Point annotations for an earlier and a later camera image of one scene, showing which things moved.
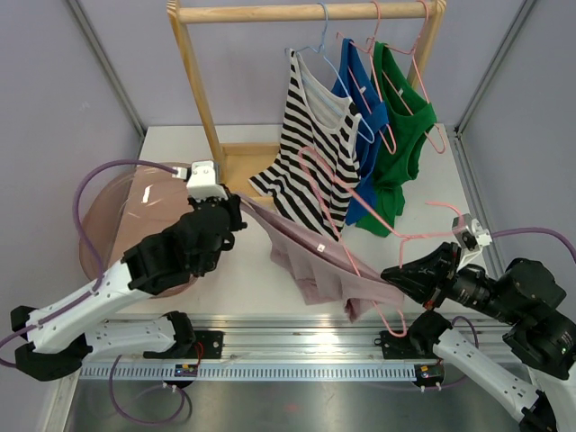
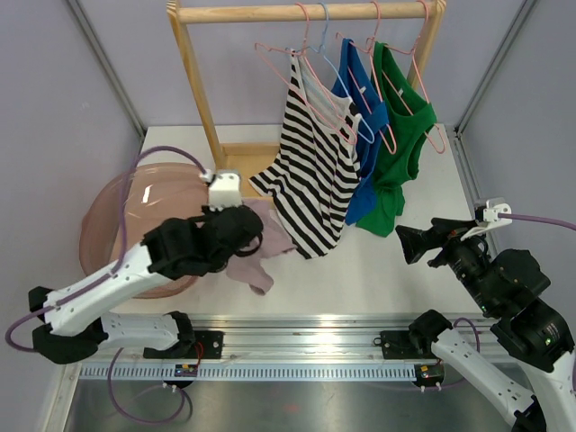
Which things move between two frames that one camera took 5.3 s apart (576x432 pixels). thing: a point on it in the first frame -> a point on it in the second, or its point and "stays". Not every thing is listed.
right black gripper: (429, 277) -> (445, 232)
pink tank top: (320, 270) -> (276, 240)
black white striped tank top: (317, 168) stays
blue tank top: (353, 83) stays
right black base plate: (399, 346) stays
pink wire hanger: (403, 334) -> (272, 62)
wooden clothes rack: (239, 160) stays
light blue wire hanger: (321, 48) stays
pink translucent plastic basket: (128, 209) stays
